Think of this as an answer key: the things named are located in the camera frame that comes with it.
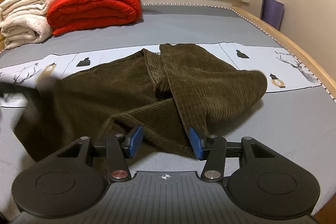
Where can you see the cream folded blanket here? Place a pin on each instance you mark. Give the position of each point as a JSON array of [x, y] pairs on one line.
[[25, 22]]

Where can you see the grey printed bed sheet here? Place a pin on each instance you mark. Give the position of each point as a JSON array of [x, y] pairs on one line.
[[297, 123]]

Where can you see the red folded blanket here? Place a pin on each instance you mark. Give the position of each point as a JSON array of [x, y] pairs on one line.
[[74, 15]]

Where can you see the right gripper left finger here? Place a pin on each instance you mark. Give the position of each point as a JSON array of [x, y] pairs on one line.
[[115, 149]]

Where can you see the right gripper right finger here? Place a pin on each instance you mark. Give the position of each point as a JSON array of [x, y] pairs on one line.
[[215, 149]]

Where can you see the purple board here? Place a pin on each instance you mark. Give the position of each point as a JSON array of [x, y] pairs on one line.
[[272, 12]]

